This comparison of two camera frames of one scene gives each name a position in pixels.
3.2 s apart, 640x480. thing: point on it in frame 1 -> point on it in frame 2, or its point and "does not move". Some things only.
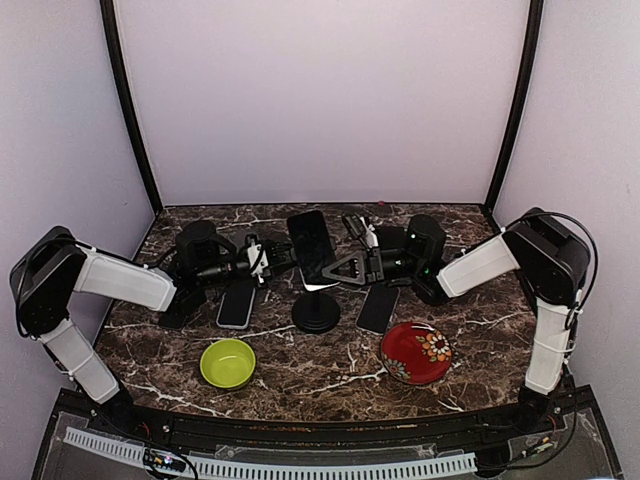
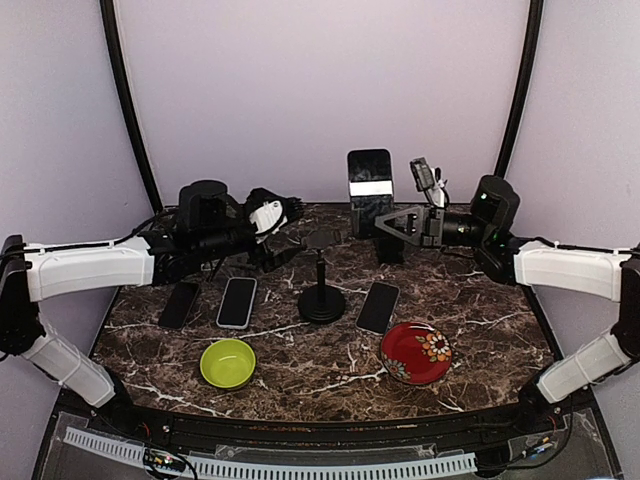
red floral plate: (416, 353) does not move
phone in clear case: (377, 308) does not move
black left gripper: (272, 246) -> (272, 262)
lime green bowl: (227, 363) does not move
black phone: (314, 250) -> (371, 192)
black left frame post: (115, 43) does not move
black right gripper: (358, 260) -> (426, 225)
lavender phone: (236, 306) does not move
